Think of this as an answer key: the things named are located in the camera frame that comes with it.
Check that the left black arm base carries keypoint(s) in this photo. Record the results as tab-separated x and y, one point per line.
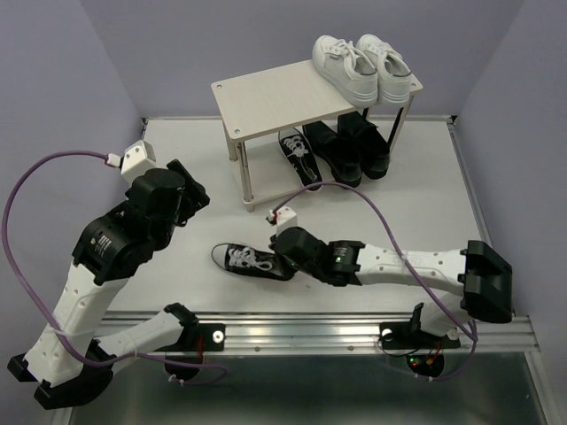
191	348

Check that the white sneaker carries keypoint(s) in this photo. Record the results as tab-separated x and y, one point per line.
348	69
393	74

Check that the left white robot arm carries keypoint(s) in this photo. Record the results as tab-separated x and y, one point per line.
69	363

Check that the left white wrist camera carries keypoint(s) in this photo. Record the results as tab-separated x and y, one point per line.
137	160

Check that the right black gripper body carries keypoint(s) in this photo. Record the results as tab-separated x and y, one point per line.
314	273

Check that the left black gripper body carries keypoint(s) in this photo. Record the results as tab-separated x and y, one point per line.
165	231

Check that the white two-tier shoe shelf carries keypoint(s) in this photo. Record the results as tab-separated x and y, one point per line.
254	108

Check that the aluminium mounting rail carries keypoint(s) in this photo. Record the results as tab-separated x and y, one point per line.
279	334

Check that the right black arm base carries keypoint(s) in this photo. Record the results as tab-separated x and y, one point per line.
423	353

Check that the black loafer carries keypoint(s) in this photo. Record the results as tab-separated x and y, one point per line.
337	151
373	148

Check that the black canvas sneaker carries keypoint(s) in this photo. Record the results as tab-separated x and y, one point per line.
297	150
243	259

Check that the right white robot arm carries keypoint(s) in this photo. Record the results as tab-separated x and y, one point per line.
470	284

